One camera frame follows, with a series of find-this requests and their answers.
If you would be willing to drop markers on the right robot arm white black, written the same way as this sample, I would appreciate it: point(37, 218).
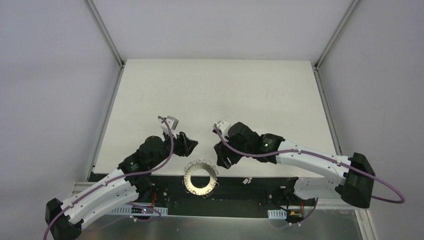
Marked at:
point(349, 178)

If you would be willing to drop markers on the white slotted cable duct right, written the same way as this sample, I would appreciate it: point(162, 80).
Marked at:
point(278, 214)

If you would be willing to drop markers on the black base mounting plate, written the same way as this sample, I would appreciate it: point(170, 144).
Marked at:
point(230, 198)

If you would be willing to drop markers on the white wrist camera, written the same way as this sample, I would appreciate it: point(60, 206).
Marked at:
point(168, 125)
point(222, 127)

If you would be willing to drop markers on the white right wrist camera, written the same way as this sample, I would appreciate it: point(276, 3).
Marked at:
point(222, 127)

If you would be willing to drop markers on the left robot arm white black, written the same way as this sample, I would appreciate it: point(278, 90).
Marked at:
point(129, 182)

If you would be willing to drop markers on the white slotted cable duct left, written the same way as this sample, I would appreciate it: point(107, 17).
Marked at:
point(139, 210)

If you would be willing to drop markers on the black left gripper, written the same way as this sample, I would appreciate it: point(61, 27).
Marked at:
point(182, 143)

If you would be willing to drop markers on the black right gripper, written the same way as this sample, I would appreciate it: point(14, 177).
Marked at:
point(225, 152)

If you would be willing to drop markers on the white slotted cable duct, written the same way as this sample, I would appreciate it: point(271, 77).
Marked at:
point(139, 210)
point(278, 214)

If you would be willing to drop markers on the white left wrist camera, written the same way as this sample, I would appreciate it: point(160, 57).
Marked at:
point(168, 125)

